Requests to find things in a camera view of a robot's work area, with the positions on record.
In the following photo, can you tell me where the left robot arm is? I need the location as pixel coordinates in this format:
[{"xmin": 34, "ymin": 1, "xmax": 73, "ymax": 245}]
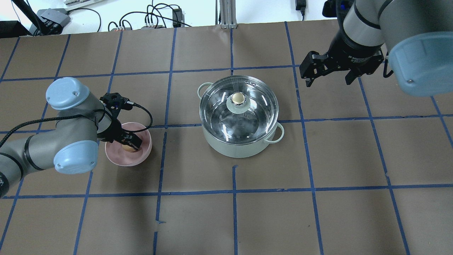
[{"xmin": 0, "ymin": 77, "xmax": 153, "ymax": 197}]

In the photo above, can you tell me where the pink bowl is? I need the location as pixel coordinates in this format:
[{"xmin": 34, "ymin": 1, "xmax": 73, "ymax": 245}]
[{"xmin": 104, "ymin": 130, "xmax": 153, "ymax": 167}]

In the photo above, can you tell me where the grey device box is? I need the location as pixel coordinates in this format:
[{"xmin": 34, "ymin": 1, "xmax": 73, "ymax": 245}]
[{"xmin": 29, "ymin": 8, "xmax": 71, "ymax": 36}]

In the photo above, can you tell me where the brown egg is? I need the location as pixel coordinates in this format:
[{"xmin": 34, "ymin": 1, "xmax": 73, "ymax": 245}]
[{"xmin": 122, "ymin": 144, "xmax": 138, "ymax": 152}]

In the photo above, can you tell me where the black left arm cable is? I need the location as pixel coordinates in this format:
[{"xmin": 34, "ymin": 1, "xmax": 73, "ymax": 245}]
[{"xmin": 0, "ymin": 101, "xmax": 153, "ymax": 147}]

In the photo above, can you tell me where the black cable bundle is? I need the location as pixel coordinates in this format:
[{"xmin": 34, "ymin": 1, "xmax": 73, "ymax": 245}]
[{"xmin": 108, "ymin": 3, "xmax": 193, "ymax": 32}]

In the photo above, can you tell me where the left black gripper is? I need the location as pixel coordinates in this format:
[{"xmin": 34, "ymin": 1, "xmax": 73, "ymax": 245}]
[{"xmin": 103, "ymin": 118, "xmax": 143, "ymax": 149}]

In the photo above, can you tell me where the pale green cooking pot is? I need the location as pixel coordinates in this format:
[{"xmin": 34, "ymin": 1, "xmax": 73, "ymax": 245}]
[{"xmin": 197, "ymin": 75, "xmax": 285, "ymax": 158}]

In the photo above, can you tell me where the black power adapter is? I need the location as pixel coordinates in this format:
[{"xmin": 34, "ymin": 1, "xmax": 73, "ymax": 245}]
[{"xmin": 172, "ymin": 8, "xmax": 183, "ymax": 27}]

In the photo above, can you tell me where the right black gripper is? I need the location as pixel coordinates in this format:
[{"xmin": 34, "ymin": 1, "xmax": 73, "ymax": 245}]
[{"xmin": 299, "ymin": 30, "xmax": 384, "ymax": 87}]

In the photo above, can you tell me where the glass pot lid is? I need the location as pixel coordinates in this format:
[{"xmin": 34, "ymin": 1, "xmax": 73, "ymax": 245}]
[{"xmin": 199, "ymin": 75, "xmax": 279, "ymax": 145}]

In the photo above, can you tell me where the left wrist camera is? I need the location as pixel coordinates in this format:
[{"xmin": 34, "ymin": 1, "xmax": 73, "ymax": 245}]
[{"xmin": 100, "ymin": 93, "xmax": 136, "ymax": 111}]

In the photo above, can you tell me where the aluminium frame post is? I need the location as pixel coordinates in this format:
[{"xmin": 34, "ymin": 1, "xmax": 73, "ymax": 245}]
[{"xmin": 218, "ymin": 0, "xmax": 237, "ymax": 29}]

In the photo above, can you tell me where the black monitor stand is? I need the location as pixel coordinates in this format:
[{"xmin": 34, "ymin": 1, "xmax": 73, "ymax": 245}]
[{"xmin": 0, "ymin": 0, "xmax": 46, "ymax": 36}]

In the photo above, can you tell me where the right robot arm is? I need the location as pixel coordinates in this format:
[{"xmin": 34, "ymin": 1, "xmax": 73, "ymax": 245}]
[{"xmin": 299, "ymin": 0, "xmax": 453, "ymax": 97}]

